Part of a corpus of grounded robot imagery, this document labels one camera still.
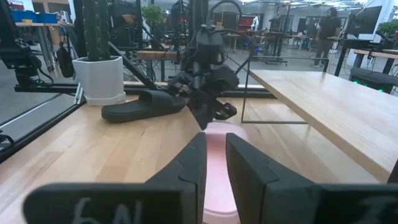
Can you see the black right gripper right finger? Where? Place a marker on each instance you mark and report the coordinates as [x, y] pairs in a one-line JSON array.
[[264, 193]]

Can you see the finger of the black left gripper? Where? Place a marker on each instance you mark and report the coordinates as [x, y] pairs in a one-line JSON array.
[[208, 113], [197, 109]]

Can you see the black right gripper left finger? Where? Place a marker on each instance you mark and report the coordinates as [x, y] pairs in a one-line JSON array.
[[174, 193]]

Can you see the black slide sandal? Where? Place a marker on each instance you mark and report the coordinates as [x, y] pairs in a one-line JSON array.
[[140, 107]]

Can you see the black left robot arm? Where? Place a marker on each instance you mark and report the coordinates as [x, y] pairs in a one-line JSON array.
[[208, 43]]

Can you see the wooden bench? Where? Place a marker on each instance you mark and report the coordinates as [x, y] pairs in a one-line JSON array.
[[155, 55]]

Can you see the green leafy potted plant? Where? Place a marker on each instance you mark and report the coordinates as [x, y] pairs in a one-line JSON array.
[[154, 15], [388, 28]]

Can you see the white hexagonal plant pot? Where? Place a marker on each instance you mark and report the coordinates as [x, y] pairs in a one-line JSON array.
[[99, 81]]

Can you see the person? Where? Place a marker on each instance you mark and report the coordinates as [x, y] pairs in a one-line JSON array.
[[328, 31]]

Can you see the green cactus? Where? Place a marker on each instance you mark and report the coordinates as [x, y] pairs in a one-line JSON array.
[[96, 31]]

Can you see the black hanging bag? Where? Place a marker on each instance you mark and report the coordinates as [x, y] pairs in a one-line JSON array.
[[65, 62]]

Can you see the black rig crossbar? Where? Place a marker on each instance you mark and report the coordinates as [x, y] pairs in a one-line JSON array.
[[31, 137]]

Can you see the black computer case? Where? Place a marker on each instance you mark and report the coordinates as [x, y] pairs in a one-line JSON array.
[[373, 79]]

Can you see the black flat monitor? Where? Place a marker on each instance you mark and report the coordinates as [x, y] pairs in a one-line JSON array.
[[363, 20]]

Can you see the blue plastic bin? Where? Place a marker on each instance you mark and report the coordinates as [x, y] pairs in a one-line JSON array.
[[47, 17], [23, 16]]

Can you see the wooden top workbench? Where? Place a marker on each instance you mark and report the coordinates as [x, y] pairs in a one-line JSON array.
[[34, 24]]

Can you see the black equipment stand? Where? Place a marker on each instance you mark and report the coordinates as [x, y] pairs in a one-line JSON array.
[[15, 56]]

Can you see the wooden shelf with black frame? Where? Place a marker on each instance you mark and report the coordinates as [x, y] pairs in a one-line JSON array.
[[326, 109]]

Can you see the black frame wooden desk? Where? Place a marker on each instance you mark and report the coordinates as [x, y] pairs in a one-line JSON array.
[[376, 53]]

